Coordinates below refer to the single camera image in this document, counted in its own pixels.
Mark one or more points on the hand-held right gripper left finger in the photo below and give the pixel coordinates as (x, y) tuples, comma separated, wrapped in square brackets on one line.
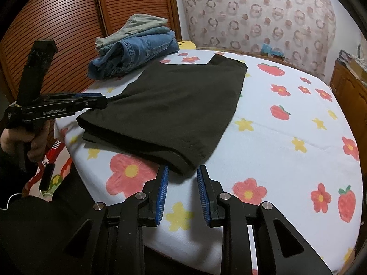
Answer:
[(162, 197)]

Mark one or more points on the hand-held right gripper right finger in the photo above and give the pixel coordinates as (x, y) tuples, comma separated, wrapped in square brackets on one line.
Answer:
[(204, 197)]

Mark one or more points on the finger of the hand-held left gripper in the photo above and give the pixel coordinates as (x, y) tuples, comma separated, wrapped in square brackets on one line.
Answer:
[(96, 103), (89, 95)]

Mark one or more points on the black polo shirt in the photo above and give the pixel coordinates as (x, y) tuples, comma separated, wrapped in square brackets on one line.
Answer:
[(177, 108)]

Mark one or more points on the folded grey pants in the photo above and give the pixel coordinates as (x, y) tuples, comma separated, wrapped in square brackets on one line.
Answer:
[(137, 24)]

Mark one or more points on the person's left hand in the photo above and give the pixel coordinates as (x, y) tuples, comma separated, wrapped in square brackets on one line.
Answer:
[(38, 146)]

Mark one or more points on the black rectangular device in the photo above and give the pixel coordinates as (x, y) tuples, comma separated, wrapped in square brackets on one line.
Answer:
[(47, 176)]

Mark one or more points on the folded blue jeans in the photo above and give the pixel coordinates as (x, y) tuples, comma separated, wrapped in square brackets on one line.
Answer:
[(137, 51)]

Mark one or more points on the brown louvred wardrobe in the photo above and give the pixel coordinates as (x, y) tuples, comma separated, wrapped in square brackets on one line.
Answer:
[(71, 14)]

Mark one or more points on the yellow plush toy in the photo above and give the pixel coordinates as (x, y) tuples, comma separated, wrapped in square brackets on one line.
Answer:
[(187, 44)]

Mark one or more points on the person's dark clothed body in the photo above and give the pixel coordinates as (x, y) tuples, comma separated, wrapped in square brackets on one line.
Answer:
[(43, 235)]

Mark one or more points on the blue printed box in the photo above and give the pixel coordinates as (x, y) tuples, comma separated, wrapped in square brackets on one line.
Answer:
[(272, 51)]

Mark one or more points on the wooden sideboard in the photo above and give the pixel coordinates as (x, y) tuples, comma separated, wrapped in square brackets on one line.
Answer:
[(348, 88)]

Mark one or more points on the open cardboard box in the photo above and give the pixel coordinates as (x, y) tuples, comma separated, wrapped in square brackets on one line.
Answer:
[(355, 63)]

